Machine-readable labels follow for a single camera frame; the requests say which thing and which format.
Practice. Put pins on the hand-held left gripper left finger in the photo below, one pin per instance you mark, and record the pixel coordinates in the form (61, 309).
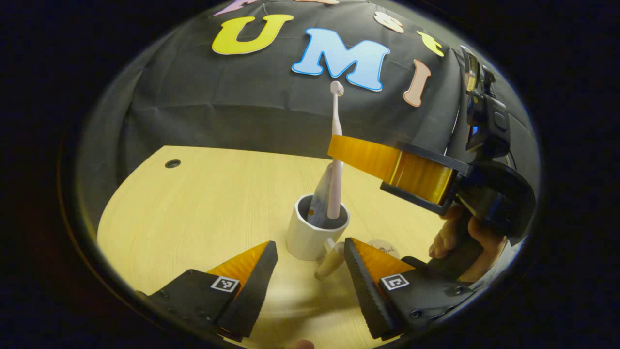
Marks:
(254, 291)

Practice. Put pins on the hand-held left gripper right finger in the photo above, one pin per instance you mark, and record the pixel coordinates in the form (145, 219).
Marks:
(365, 295)

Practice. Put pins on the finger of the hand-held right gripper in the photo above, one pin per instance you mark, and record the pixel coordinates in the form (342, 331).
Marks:
(368, 157)

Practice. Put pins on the pale pink toothbrush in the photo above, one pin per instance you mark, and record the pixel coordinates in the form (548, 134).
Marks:
(335, 126)

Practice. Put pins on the white toothpaste tube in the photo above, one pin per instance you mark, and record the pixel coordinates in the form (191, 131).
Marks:
(320, 198)

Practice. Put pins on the white cup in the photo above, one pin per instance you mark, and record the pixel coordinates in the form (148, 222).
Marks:
(302, 237)

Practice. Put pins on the wooden desktop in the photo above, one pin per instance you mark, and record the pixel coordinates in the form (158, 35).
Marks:
(193, 218)

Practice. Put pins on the black backdrop cloth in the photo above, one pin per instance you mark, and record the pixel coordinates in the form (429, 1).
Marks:
(218, 97)

